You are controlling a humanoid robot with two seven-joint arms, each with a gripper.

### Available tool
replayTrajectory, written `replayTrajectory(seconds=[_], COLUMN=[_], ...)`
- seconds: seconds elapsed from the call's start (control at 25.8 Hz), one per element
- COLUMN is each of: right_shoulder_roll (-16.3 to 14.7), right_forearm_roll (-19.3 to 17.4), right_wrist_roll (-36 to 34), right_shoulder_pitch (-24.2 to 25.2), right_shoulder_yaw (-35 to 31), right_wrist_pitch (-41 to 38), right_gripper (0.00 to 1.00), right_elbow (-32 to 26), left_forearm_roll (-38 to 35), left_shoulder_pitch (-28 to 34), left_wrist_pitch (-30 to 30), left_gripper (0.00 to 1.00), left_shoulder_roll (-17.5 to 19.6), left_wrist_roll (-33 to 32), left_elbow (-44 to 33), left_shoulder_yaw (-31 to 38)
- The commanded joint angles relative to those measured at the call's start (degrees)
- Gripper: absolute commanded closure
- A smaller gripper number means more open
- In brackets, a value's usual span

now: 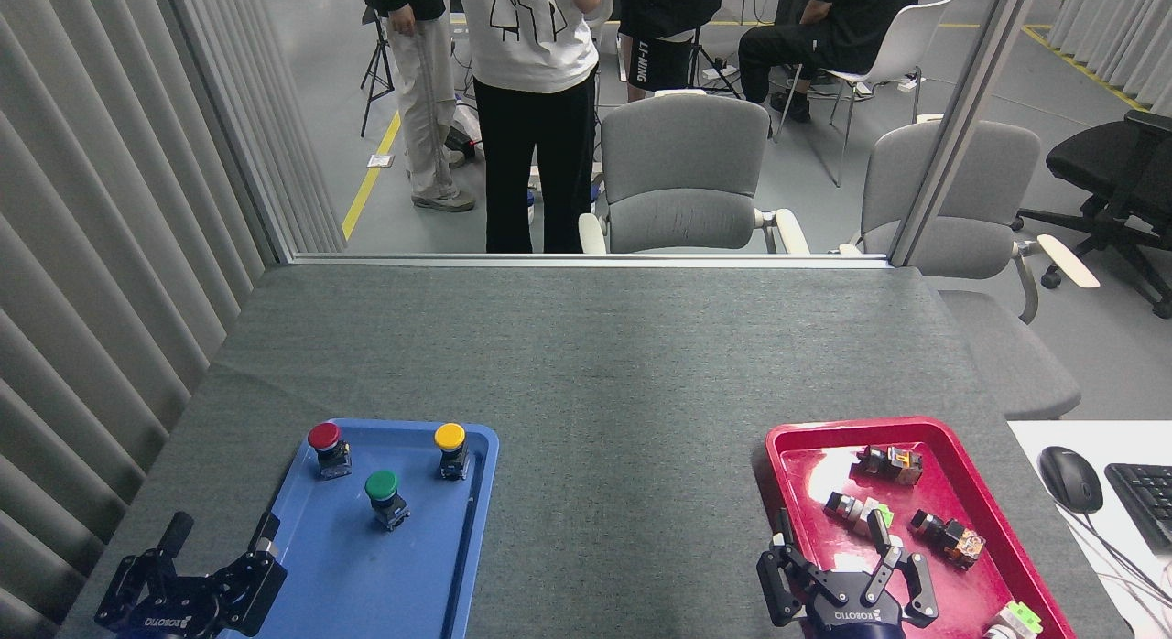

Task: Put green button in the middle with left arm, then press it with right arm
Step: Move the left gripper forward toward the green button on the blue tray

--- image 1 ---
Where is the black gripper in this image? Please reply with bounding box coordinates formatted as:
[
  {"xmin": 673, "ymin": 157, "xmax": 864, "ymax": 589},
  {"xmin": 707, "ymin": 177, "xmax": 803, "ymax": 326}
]
[
  {"xmin": 94, "ymin": 511, "xmax": 288, "ymax": 639},
  {"xmin": 756, "ymin": 509, "xmax": 939, "ymax": 639}
]

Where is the green push button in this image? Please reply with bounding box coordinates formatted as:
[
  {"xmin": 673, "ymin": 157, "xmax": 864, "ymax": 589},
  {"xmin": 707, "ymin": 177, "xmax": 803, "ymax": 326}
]
[{"xmin": 364, "ymin": 469, "xmax": 411, "ymax": 532}]

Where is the red push button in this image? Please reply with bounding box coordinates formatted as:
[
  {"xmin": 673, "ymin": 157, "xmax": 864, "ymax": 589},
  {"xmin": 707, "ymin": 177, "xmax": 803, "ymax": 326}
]
[{"xmin": 307, "ymin": 422, "xmax": 353, "ymax": 481}]

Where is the yellow push button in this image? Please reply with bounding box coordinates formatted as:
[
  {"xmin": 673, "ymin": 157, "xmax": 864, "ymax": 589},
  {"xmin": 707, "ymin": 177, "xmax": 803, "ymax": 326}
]
[{"xmin": 433, "ymin": 423, "xmax": 471, "ymax": 482}]

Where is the red plastic tray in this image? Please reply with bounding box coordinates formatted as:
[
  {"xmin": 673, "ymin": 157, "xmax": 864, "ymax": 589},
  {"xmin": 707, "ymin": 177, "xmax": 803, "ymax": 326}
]
[{"xmin": 765, "ymin": 417, "xmax": 1078, "ymax": 639}]

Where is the blue plastic tray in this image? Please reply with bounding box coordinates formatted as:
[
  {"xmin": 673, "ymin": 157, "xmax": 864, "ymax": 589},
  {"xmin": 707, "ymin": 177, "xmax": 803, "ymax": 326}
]
[{"xmin": 217, "ymin": 417, "xmax": 501, "ymax": 639}]

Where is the white desk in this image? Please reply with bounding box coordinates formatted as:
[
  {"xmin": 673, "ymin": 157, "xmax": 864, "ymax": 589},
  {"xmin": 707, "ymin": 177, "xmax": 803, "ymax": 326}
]
[{"xmin": 1007, "ymin": 420, "xmax": 1172, "ymax": 639}]

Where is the black computer mouse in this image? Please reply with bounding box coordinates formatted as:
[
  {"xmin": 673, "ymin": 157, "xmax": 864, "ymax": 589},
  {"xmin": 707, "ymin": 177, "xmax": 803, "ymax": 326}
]
[{"xmin": 1038, "ymin": 446, "xmax": 1104, "ymax": 515}]

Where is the grey chair seat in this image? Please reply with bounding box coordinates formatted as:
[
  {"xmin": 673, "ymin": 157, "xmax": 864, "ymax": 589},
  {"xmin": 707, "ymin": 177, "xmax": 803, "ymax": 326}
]
[{"xmin": 934, "ymin": 289, "xmax": 1083, "ymax": 421}]

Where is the black keyboard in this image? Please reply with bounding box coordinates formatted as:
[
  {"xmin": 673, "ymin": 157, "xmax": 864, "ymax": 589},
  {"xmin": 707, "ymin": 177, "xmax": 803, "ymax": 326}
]
[{"xmin": 1104, "ymin": 462, "xmax": 1172, "ymax": 553}]

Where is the grey pleated curtain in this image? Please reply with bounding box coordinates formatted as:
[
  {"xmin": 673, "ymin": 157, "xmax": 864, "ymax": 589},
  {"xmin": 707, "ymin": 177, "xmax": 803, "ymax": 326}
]
[
  {"xmin": 1047, "ymin": 0, "xmax": 1172, "ymax": 114},
  {"xmin": 0, "ymin": 0, "xmax": 347, "ymax": 639}
]

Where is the grey armchair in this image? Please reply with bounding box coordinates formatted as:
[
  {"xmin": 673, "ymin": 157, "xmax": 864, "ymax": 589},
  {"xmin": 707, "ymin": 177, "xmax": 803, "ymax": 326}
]
[
  {"xmin": 838, "ymin": 119, "xmax": 1101, "ymax": 325},
  {"xmin": 579, "ymin": 92, "xmax": 811, "ymax": 255}
]

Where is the black office chair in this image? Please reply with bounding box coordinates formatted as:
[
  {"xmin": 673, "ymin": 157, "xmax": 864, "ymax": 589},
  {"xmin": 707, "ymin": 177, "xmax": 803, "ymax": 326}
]
[{"xmin": 1011, "ymin": 110, "xmax": 1172, "ymax": 320}]

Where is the white plastic chair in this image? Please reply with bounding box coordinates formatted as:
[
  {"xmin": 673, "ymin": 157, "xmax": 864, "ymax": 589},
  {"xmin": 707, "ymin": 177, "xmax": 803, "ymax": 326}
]
[{"xmin": 774, "ymin": 0, "xmax": 956, "ymax": 188}]

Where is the person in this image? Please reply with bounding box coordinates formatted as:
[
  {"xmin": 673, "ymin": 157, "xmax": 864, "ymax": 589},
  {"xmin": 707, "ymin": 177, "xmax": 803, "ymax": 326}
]
[
  {"xmin": 615, "ymin": 0, "xmax": 726, "ymax": 103},
  {"xmin": 361, "ymin": 0, "xmax": 476, "ymax": 213},
  {"xmin": 738, "ymin": 0, "xmax": 922, "ymax": 124},
  {"xmin": 455, "ymin": 0, "xmax": 607, "ymax": 254}
]

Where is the black tripod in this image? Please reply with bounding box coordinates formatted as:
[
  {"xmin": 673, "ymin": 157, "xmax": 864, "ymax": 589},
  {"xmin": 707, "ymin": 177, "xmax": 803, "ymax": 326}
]
[
  {"xmin": 687, "ymin": 27, "xmax": 743, "ymax": 100},
  {"xmin": 360, "ymin": 5, "xmax": 396, "ymax": 138}
]

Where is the white green switch block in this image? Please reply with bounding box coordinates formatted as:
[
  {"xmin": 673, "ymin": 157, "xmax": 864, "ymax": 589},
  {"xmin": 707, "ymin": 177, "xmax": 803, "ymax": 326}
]
[
  {"xmin": 823, "ymin": 491, "xmax": 894, "ymax": 535},
  {"xmin": 984, "ymin": 601, "xmax": 1044, "ymax": 639}
]

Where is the black orange switch block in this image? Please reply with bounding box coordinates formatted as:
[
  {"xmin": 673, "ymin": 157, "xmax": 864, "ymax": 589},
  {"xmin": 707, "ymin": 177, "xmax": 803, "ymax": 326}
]
[
  {"xmin": 856, "ymin": 445, "xmax": 924, "ymax": 487},
  {"xmin": 908, "ymin": 509, "xmax": 987, "ymax": 569}
]

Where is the black mouse cable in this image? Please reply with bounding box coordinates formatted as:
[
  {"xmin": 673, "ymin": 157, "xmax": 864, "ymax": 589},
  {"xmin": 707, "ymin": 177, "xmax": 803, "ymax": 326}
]
[{"xmin": 1067, "ymin": 511, "xmax": 1172, "ymax": 612}]

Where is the silver frame rail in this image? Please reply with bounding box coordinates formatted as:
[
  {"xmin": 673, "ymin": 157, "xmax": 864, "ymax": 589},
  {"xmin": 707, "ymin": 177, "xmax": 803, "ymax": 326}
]
[{"xmin": 291, "ymin": 252, "xmax": 891, "ymax": 270}]

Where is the silver frame post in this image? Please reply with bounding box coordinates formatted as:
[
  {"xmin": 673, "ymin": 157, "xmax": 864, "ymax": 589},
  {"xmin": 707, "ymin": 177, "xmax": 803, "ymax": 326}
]
[
  {"xmin": 163, "ymin": 0, "xmax": 296, "ymax": 265},
  {"xmin": 888, "ymin": 0, "xmax": 1045, "ymax": 267}
]

